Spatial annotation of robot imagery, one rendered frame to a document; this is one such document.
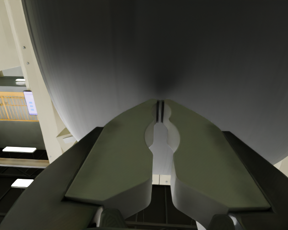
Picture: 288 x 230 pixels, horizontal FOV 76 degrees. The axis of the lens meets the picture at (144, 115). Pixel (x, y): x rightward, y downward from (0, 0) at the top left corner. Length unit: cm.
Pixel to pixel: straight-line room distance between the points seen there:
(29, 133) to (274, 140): 1351
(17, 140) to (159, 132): 1427
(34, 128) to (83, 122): 1307
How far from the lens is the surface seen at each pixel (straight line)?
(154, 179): 82
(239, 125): 17
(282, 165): 51
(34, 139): 1370
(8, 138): 1469
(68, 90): 16
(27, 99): 463
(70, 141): 95
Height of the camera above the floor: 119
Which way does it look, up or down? 24 degrees up
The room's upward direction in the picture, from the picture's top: 180 degrees counter-clockwise
